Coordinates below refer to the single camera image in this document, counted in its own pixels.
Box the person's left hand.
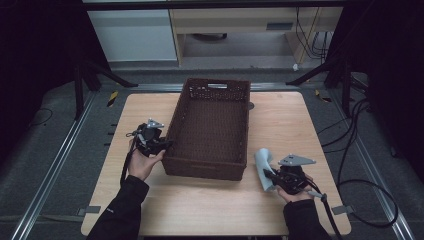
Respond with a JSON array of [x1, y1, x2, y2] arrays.
[[127, 148, 166, 182]]

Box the yellow-handled tool left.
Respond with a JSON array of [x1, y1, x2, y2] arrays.
[[106, 90, 120, 108]]

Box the black cables under desk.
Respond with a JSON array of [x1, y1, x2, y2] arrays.
[[294, 7, 335, 62]]

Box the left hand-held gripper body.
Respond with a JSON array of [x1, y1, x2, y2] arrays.
[[133, 117, 168, 158]]

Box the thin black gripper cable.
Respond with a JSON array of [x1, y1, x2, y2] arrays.
[[119, 130, 141, 185]]

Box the black metal stand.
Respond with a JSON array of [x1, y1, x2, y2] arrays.
[[285, 56, 355, 118], [73, 59, 139, 121]]

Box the short metal floor rail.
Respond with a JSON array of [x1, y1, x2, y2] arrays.
[[128, 82, 301, 93]]

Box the person's right hand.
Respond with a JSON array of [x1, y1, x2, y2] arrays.
[[276, 174, 316, 204]]

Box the grey floor strap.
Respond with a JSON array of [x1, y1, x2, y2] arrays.
[[42, 214, 83, 223]]

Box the thick black gripper cable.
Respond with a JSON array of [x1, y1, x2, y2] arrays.
[[303, 179, 400, 240]]

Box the brown wicker basket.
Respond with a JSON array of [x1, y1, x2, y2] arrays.
[[162, 77, 252, 182]]

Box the long metal floor rail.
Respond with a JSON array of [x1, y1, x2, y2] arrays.
[[328, 91, 416, 240], [11, 91, 98, 240]]

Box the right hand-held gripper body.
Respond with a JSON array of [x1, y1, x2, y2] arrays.
[[273, 153, 317, 196]]

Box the white cabinet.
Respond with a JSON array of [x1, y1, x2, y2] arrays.
[[87, 9, 178, 63]]

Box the thin looped floor cable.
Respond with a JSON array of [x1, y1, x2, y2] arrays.
[[30, 107, 54, 127]]

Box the light blue cloth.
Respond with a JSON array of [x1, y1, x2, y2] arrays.
[[254, 147, 280, 193]]

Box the yellow-handled tool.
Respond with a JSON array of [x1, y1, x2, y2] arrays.
[[314, 89, 333, 104], [106, 90, 120, 108]]

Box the grey tape piece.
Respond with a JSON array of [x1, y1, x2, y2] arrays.
[[331, 205, 355, 216], [77, 205, 102, 217]]

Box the light wooden desk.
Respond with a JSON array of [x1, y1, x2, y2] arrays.
[[169, 7, 344, 66]]

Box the black floor cables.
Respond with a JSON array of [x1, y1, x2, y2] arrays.
[[316, 98, 373, 188]]

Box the black curtain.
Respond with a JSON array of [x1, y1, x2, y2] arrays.
[[333, 0, 424, 183], [0, 0, 111, 164]]

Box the yellow-handled tool right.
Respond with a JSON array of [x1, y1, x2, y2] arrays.
[[314, 89, 333, 104]]

